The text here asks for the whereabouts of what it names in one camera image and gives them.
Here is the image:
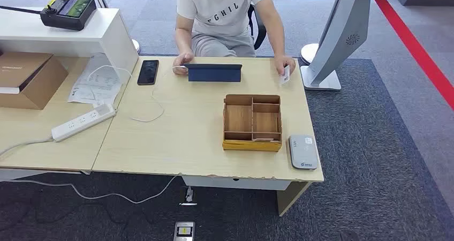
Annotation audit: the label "grey card reader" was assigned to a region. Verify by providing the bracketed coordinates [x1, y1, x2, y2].
[287, 134, 319, 171]

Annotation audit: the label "white charging cable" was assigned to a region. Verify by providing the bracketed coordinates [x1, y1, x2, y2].
[87, 64, 133, 107]
[130, 65, 187, 123]

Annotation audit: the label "silver box yellow label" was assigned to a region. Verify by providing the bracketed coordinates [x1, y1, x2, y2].
[173, 221, 196, 241]

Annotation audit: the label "person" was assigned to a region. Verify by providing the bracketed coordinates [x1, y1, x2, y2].
[173, 0, 297, 77]

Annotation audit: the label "white ID card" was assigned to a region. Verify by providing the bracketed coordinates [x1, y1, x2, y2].
[279, 64, 291, 86]

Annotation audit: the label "black remote controller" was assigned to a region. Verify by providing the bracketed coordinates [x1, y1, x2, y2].
[0, 0, 97, 32]

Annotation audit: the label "person's left hand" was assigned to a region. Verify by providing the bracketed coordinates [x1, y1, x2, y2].
[274, 54, 296, 77]

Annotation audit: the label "white round stand base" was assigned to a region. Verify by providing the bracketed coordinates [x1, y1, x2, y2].
[300, 43, 320, 65]

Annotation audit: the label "wooden organizer box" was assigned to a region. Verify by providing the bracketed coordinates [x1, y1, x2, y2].
[222, 94, 283, 153]

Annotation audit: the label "silver kiosk stand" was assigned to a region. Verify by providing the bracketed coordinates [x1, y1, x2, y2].
[300, 0, 418, 92]

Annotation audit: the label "white desk shelf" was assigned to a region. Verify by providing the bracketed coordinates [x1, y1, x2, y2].
[0, 6, 140, 86]

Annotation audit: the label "black office chair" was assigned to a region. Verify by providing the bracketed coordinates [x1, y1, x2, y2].
[247, 4, 267, 51]

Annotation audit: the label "black socket plate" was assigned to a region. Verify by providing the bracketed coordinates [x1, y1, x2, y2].
[179, 186, 198, 207]

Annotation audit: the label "person's right hand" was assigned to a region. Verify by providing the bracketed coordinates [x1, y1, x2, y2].
[172, 52, 195, 76]

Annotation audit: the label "brown cardboard box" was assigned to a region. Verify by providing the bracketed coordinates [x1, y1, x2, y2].
[0, 51, 69, 110]

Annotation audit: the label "black smartphone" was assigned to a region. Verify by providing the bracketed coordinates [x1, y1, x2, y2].
[137, 59, 160, 86]

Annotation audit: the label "printed paper sheets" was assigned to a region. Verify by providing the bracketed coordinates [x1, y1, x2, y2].
[67, 53, 123, 107]

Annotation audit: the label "tablet in blue case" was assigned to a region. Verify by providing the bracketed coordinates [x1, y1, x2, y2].
[184, 63, 243, 83]

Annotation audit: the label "white power strip cable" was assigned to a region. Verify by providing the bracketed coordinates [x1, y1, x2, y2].
[0, 136, 55, 157]

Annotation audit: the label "white power strip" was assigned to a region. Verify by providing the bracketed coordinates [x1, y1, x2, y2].
[51, 103, 117, 143]

